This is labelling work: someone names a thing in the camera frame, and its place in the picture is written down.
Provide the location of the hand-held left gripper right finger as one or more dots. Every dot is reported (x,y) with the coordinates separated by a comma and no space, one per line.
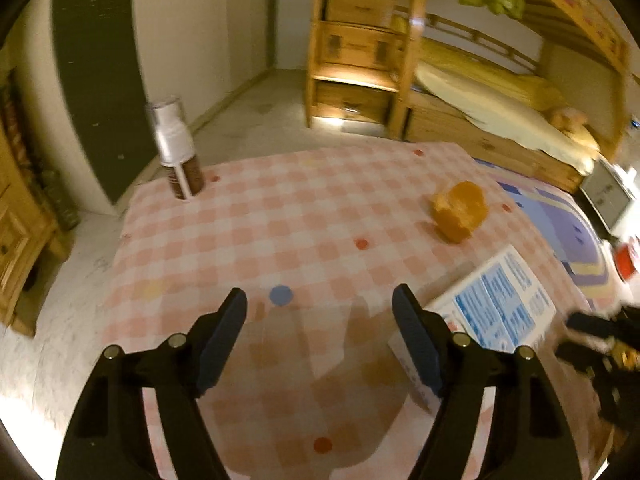
(417,340)

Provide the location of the tan plush toy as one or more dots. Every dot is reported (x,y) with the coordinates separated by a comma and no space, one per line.
(569,121)

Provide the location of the wooden cabinet with drawers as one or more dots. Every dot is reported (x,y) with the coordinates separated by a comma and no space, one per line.
(20,240)

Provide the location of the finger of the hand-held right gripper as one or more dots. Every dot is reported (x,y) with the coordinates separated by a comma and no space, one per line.
(575,354)
(587,323)

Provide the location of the brown spray bottle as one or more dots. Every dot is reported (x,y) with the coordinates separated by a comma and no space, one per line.
(172,140)

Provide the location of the red round container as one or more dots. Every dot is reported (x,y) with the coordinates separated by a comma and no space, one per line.
(627,260)

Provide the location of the white nightstand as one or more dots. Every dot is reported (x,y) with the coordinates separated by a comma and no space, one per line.
(607,197)

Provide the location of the wooden bunk bed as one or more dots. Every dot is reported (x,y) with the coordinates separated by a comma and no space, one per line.
(500,110)

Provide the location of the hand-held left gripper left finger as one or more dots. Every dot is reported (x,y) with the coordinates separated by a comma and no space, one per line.
(220,340)

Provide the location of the wooden stair drawer unit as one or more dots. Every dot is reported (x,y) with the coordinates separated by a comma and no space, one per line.
(355,45)

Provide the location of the white wardrobe with dark panel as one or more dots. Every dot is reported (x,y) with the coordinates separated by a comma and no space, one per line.
(100,60)

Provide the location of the blue and purple rug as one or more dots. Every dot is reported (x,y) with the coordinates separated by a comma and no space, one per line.
(565,220)

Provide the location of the pink checked tablecloth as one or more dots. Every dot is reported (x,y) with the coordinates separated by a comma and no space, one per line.
(300,200)

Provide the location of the white and blue box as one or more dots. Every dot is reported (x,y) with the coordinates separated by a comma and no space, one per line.
(495,300)

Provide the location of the yellow bed sheet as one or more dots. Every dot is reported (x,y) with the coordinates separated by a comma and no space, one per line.
(500,105)

